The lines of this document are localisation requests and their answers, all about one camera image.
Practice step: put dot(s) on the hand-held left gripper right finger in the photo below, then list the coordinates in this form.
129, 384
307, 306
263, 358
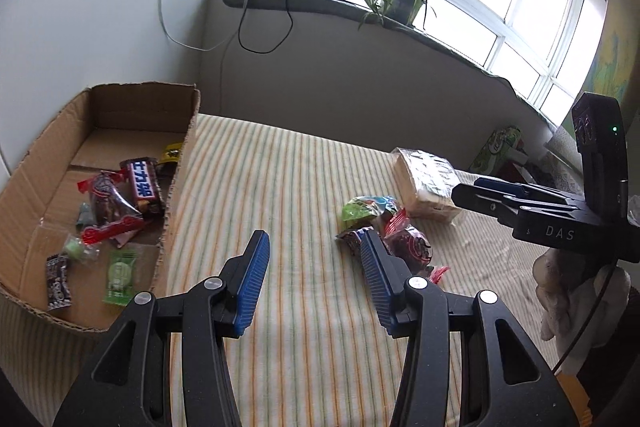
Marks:
375, 279

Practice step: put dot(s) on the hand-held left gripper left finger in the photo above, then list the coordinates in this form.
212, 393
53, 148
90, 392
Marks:
252, 279

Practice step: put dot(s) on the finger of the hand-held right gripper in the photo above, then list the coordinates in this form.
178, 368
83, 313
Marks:
480, 202
495, 183

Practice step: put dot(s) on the dark chocolate bar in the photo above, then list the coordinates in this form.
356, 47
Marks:
142, 184
352, 239

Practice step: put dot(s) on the clear bag of sliced bread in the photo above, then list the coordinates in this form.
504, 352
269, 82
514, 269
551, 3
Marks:
420, 187

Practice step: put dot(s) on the yellow candy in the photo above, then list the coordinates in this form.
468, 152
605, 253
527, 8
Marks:
172, 153

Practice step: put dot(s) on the silver red snack packet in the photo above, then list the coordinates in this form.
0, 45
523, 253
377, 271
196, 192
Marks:
107, 202

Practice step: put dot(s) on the small black snack packet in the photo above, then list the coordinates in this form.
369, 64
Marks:
57, 282

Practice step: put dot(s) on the brown cardboard box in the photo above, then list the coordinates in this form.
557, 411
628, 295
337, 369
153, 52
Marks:
130, 107

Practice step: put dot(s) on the person's right hand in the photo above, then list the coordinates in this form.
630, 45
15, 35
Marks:
575, 302

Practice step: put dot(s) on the dark red box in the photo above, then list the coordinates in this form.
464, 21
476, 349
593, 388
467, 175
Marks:
510, 169

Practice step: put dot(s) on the green paper bag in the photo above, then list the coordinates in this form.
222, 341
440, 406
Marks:
495, 147

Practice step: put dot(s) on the white lace cloth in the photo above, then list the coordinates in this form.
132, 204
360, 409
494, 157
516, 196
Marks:
560, 167

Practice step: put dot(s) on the red clear snack packet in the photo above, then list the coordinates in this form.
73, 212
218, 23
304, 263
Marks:
410, 247

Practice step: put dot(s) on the green red snack packet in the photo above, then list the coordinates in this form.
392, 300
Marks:
365, 207

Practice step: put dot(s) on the striped tablecloth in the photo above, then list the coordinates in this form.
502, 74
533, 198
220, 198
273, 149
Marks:
280, 167

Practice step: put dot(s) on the white cabinet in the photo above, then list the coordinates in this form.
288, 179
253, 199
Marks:
100, 7

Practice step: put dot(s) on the wall map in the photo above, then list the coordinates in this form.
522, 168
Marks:
607, 67

